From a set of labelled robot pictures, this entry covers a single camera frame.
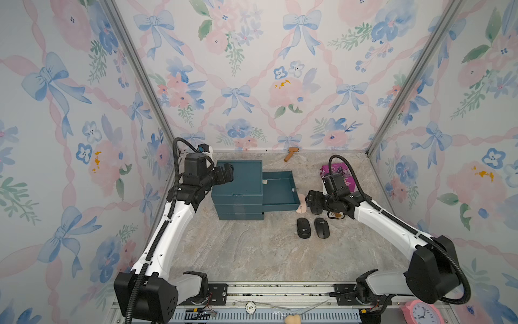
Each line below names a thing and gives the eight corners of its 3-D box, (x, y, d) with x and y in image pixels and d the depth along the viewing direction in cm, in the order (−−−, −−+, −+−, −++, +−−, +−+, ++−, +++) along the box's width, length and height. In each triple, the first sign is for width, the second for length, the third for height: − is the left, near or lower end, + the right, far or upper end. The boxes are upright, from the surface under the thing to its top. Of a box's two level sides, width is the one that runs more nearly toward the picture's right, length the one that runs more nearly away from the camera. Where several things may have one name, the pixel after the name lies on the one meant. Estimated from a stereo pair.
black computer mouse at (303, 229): (297, 238, 90) (298, 236, 88) (295, 220, 95) (296, 217, 93) (310, 238, 90) (311, 236, 88) (307, 220, 95) (308, 217, 93)
